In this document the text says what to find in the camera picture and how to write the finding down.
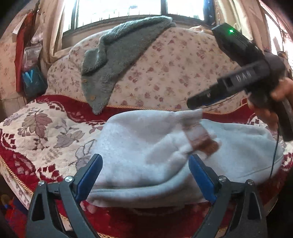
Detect light grey sweatpants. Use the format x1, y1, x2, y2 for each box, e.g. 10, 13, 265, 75
87, 110, 284, 208

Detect window with dark frame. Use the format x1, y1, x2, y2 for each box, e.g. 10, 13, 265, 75
63, 0, 216, 33

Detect black thin cable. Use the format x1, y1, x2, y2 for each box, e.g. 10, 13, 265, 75
269, 121, 281, 180

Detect red hanging bag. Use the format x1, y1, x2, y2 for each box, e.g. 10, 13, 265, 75
14, 11, 35, 93

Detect blue plastic bag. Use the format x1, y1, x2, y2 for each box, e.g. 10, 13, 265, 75
22, 65, 48, 99

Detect person right hand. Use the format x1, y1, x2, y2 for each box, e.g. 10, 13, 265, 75
246, 77, 293, 131

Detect red cream floral bedspread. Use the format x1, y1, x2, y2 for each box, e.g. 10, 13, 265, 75
0, 95, 293, 238

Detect clear plastic bag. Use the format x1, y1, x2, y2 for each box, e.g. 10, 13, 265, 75
22, 44, 42, 72

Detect grey fleece jacket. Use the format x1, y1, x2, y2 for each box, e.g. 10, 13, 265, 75
81, 16, 175, 115

